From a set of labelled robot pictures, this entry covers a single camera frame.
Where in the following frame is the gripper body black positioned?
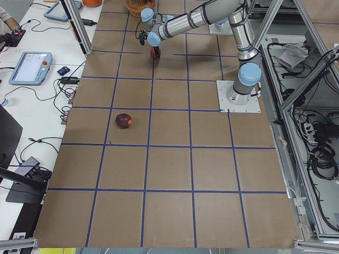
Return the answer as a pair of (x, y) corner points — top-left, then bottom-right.
(152, 47), (161, 57)

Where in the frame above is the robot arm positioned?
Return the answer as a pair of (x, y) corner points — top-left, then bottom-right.
(138, 0), (262, 106)

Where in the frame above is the woven wicker basket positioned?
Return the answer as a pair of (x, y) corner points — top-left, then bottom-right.
(125, 0), (156, 17)

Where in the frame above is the black power adapter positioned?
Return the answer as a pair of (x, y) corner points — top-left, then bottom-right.
(82, 19), (97, 26)

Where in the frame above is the dark red apple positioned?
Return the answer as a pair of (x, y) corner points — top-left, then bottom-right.
(115, 113), (132, 129)

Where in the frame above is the orange round object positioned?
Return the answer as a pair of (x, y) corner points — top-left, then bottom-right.
(82, 0), (102, 7)

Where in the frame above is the dark blue checkered pouch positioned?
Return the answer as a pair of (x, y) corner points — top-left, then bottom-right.
(57, 66), (70, 76)

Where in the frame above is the teach pendant far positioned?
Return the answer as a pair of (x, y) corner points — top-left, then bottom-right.
(43, 1), (83, 22)

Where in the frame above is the teach pendant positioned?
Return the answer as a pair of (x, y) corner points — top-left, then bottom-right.
(8, 51), (53, 86)
(43, 1), (83, 22)

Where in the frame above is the teach pendant near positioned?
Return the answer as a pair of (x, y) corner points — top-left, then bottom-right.
(8, 51), (53, 86)

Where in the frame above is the grey usb hub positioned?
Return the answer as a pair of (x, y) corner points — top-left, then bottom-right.
(15, 156), (40, 176)

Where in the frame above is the white power strip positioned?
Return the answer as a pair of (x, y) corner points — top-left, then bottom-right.
(301, 122), (318, 145)

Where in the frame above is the black monitor stand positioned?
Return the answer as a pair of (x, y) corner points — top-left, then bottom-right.
(1, 107), (51, 204)

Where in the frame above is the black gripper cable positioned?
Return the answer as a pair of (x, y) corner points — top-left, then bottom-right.
(135, 18), (148, 46)

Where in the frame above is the aluminium frame post left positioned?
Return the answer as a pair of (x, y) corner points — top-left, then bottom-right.
(61, 0), (93, 56)

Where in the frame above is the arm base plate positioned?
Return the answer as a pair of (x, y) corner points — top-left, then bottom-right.
(216, 80), (261, 113)

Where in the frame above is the aluminium frame right side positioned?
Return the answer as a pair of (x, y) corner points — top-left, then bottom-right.
(247, 1), (338, 253)

